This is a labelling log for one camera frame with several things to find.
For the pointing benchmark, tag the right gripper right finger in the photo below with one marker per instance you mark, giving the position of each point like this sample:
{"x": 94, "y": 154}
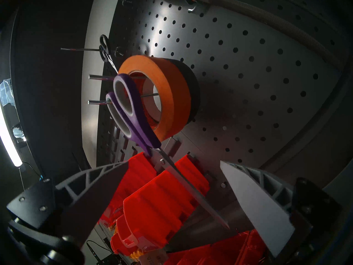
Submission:
{"x": 259, "y": 209}

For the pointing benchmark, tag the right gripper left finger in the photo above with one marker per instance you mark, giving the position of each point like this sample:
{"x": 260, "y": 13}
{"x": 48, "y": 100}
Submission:
{"x": 91, "y": 195}

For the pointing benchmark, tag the orange tape roll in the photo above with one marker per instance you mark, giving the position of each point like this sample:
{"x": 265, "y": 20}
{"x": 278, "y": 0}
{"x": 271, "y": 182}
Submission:
{"x": 171, "y": 87}

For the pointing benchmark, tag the black tape roll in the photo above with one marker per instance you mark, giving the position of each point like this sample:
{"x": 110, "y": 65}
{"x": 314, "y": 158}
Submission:
{"x": 194, "y": 87}

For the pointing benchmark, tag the grey pegboard back panel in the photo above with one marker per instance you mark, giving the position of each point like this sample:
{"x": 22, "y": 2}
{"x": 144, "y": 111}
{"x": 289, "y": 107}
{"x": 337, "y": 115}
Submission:
{"x": 262, "y": 87}

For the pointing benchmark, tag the black metal fixture stand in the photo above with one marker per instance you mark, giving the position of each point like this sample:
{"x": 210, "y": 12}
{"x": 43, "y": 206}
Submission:
{"x": 104, "y": 256}

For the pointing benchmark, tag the white ceiling light strip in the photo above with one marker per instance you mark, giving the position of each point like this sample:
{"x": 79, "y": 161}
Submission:
{"x": 9, "y": 145}

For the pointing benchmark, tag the crumpled clear plastic bag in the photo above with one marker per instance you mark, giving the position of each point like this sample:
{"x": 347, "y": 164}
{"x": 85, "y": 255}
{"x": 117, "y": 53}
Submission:
{"x": 19, "y": 132}
{"x": 5, "y": 90}

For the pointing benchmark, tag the metal double peg hook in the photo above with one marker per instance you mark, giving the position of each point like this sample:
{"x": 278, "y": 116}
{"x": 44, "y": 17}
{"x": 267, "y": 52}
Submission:
{"x": 95, "y": 77}

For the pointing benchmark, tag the grey overhead workbench shelf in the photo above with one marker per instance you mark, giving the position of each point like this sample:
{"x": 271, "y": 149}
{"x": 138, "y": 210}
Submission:
{"x": 93, "y": 74}

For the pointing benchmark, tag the dark upper shelf board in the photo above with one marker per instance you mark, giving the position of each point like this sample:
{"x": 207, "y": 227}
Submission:
{"x": 49, "y": 74}

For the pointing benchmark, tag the small silver scissors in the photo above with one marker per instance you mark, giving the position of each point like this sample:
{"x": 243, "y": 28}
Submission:
{"x": 104, "y": 50}

